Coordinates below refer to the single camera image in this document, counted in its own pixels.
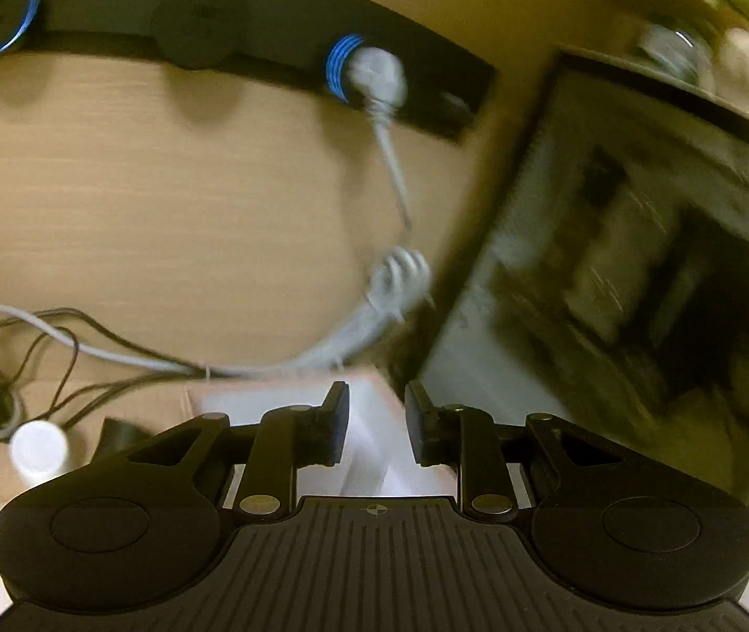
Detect black framed storage box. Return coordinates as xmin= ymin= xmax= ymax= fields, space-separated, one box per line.
xmin=418 ymin=50 xmax=749 ymax=506

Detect white round puck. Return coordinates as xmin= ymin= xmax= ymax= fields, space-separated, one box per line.
xmin=9 ymin=421 xmax=70 ymax=487

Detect black cables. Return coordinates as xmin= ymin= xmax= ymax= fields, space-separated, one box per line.
xmin=0 ymin=307 xmax=212 ymax=468

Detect white plug and cable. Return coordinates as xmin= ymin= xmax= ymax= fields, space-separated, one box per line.
xmin=0 ymin=44 xmax=434 ymax=441

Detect black socket rail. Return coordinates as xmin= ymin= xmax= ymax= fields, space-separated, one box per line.
xmin=0 ymin=0 xmax=496 ymax=140

